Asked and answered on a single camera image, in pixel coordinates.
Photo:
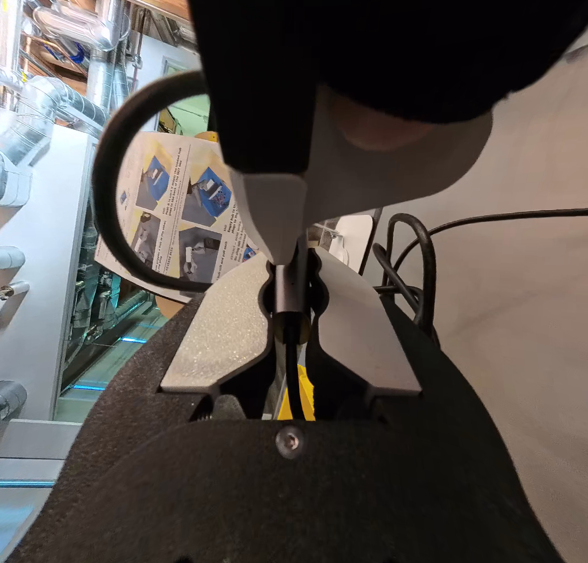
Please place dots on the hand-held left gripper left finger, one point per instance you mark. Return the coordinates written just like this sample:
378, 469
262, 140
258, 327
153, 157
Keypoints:
211, 338

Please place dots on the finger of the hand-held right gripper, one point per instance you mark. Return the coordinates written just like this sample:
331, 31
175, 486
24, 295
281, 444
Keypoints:
390, 172
271, 214

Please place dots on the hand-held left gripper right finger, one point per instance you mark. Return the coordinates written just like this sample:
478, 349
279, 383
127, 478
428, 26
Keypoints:
363, 338

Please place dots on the yellow plastic bin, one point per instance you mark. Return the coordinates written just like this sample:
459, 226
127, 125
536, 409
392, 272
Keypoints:
298, 388

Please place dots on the white stand base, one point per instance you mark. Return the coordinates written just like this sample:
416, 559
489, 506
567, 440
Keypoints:
353, 236

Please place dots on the printed instruction sheet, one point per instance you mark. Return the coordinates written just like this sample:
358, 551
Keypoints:
151, 158

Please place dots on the metal air duct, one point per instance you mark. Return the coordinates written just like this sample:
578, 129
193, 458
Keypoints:
41, 108

